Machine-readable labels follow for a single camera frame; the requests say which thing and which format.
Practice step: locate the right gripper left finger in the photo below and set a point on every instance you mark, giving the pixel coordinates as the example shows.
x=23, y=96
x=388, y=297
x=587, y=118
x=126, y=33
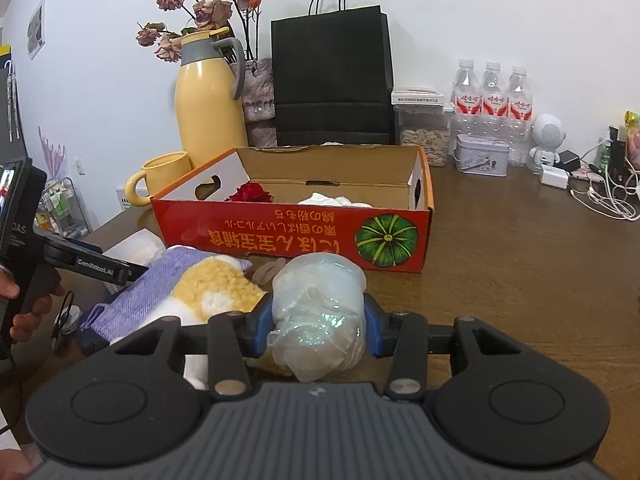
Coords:
x=232, y=338

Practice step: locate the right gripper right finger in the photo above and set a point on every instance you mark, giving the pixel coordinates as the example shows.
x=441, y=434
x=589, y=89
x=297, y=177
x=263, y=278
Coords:
x=401, y=336

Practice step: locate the yellow white plush toy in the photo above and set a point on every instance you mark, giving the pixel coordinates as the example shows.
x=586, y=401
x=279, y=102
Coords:
x=213, y=286

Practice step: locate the clear plastic bag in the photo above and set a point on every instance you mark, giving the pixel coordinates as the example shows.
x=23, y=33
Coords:
x=318, y=315

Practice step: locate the purple knitted cloth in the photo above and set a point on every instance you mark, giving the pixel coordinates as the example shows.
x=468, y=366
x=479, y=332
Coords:
x=107, y=323

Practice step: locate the person left hand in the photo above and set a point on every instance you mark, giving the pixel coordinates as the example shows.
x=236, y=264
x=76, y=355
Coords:
x=22, y=308

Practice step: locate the orange cardboard pumpkin box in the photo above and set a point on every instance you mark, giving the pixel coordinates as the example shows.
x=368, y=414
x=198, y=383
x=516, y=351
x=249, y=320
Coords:
x=392, y=235

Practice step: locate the yellow ceramic mug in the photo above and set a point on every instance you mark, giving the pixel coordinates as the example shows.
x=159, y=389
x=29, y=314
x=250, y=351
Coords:
x=157, y=173

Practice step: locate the white cloth in box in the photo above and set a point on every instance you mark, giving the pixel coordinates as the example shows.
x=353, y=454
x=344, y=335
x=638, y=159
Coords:
x=318, y=199

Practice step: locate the silver tin box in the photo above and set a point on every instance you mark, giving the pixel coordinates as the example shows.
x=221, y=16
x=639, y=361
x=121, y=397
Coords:
x=482, y=155

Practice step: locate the clear jar of seeds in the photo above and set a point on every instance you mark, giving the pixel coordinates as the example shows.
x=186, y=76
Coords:
x=426, y=126

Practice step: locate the yellow thermos jug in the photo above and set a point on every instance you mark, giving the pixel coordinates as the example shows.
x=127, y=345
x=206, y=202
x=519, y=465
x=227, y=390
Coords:
x=208, y=95

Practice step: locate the white charger adapter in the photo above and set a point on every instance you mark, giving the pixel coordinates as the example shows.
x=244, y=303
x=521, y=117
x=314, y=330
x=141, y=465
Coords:
x=554, y=177

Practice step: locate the middle water bottle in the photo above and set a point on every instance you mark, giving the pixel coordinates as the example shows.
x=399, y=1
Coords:
x=494, y=101

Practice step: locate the water bottle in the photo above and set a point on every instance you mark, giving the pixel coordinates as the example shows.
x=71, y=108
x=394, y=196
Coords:
x=494, y=101
x=466, y=101
x=520, y=111

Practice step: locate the left water bottle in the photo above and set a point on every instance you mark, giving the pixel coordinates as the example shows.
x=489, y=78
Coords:
x=466, y=101

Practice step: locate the pink glass vase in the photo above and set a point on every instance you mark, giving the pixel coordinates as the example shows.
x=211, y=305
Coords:
x=258, y=104

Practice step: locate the white red flat box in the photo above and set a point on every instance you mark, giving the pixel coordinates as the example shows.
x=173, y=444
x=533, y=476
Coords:
x=418, y=97

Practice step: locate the white robot figurine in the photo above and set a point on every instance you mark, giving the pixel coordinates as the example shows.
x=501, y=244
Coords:
x=548, y=135

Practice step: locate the right water bottle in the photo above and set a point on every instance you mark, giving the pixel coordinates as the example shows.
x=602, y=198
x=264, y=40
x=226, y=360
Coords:
x=520, y=111

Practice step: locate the black paper shopping bag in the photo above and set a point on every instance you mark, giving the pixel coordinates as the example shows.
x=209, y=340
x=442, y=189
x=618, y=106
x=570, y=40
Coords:
x=333, y=76

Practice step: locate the dried rose bouquet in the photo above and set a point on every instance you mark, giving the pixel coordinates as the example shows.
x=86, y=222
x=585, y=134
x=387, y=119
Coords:
x=204, y=16

